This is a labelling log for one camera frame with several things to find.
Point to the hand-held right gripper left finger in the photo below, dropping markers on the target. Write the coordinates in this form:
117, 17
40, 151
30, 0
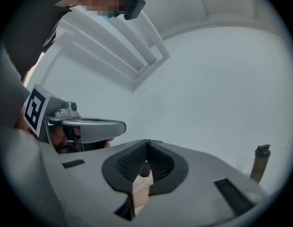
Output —
89, 174

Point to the person's left forearm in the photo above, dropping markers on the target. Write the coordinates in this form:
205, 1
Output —
19, 123

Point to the black head-mounted camera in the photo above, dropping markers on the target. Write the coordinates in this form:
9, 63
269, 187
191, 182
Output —
134, 7

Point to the dark purple round fruit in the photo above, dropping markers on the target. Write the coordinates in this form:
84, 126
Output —
144, 170

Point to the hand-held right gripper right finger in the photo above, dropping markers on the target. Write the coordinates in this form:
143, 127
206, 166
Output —
203, 174

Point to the brown tumbler with black lid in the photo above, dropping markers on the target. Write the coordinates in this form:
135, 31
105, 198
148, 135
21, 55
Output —
261, 162

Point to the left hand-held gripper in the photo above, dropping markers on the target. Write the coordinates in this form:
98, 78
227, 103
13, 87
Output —
35, 110

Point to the person's left hand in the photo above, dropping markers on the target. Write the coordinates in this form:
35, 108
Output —
57, 136

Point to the person's black top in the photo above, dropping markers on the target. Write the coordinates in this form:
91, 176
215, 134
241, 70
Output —
26, 37

